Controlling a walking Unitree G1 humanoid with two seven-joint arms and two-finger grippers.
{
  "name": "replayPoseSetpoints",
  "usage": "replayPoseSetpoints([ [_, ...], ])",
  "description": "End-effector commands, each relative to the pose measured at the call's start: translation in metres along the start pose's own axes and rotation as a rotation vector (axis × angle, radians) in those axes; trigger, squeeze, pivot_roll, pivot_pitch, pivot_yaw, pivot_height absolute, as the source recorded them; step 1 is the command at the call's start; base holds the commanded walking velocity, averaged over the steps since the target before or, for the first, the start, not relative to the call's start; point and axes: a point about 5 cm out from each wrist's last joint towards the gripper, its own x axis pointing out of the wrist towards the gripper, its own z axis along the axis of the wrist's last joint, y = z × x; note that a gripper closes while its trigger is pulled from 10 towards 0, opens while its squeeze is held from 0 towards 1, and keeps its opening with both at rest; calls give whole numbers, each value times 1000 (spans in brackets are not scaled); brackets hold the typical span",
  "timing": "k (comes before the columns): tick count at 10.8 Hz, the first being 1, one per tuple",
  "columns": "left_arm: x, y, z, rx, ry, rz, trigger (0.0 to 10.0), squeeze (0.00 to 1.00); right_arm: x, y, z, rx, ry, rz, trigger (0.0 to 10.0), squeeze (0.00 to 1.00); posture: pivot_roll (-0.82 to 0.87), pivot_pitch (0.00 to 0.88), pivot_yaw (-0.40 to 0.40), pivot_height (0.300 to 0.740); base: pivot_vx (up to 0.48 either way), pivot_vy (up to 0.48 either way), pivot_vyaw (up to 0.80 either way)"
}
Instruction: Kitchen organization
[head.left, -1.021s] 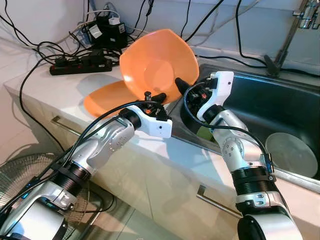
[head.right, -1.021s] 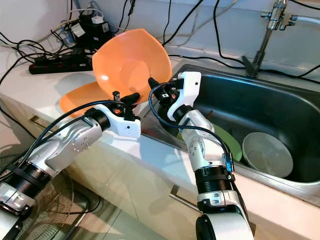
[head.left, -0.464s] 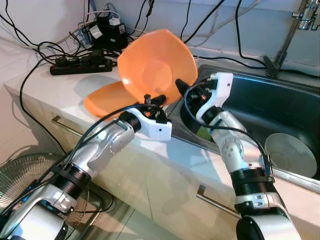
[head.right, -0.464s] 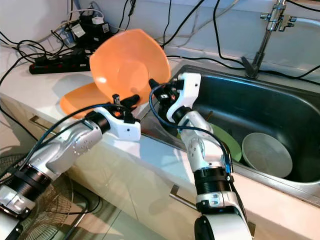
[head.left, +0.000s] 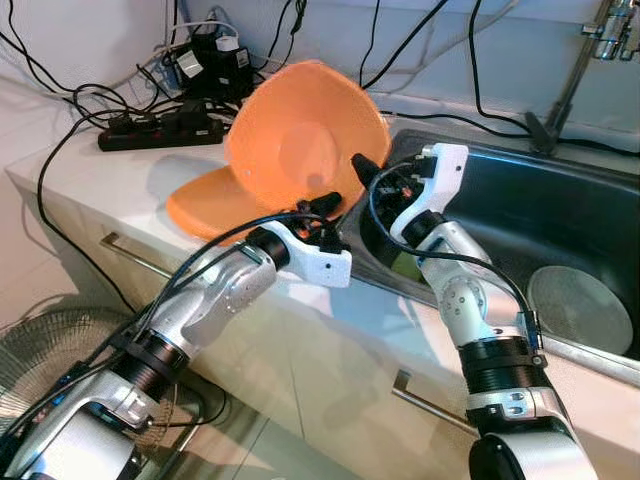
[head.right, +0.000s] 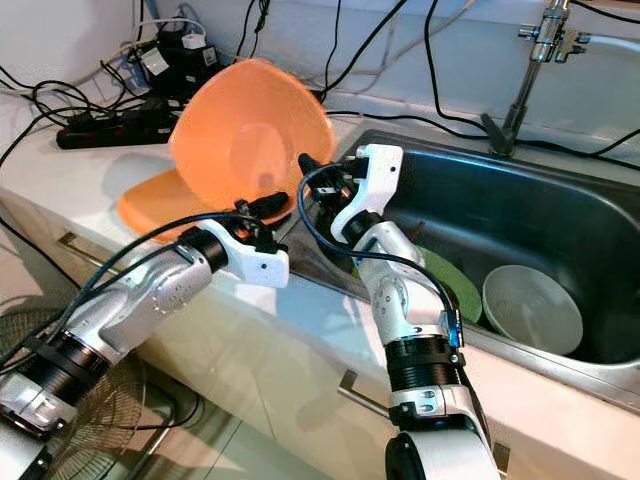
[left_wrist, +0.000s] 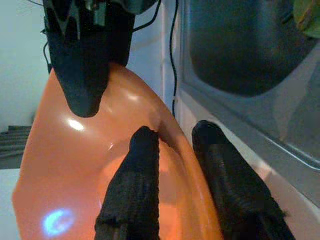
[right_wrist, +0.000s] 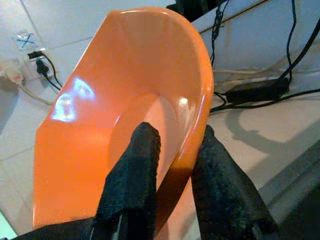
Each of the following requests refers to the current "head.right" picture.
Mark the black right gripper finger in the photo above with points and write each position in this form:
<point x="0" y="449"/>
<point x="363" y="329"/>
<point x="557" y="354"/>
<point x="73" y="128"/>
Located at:
<point x="313" y="170"/>

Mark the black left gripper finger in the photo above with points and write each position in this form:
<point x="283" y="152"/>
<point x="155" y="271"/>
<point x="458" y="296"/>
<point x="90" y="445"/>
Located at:
<point x="272" y="203"/>

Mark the orange bowl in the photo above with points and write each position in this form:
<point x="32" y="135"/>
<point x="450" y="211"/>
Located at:
<point x="240" y="130"/>

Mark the orange plate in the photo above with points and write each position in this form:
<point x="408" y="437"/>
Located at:
<point x="150" y="207"/>

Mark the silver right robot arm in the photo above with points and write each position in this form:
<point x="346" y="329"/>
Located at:
<point x="405" y="300"/>

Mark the steel kitchen sink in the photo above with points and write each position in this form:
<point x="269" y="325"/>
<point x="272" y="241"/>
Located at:
<point x="540" y="210"/>

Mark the green plate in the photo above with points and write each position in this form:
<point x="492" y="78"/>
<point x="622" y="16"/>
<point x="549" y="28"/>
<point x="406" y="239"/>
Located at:
<point x="460" y="290"/>

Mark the black power adapter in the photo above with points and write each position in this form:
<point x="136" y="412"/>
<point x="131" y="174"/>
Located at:
<point x="175" y="75"/>

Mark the black power strip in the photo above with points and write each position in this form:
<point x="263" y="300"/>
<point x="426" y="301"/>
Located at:
<point x="110" y="126"/>

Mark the steel faucet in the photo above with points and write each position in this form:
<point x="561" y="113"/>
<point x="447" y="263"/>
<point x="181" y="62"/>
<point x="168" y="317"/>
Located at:
<point x="527" y="85"/>

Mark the grey bowl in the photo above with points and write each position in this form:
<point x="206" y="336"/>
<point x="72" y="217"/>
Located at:
<point x="532" y="310"/>

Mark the metal floor fan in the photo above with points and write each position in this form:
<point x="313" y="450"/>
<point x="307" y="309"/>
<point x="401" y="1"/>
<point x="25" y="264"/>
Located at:
<point x="100" y="430"/>

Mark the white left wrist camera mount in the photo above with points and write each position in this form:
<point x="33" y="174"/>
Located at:
<point x="265" y="268"/>

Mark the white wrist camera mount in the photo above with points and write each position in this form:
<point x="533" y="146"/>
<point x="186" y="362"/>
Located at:
<point x="265" y="268"/>
<point x="380" y="170"/>

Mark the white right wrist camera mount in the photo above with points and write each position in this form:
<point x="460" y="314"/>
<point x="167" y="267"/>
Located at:
<point x="380" y="170"/>

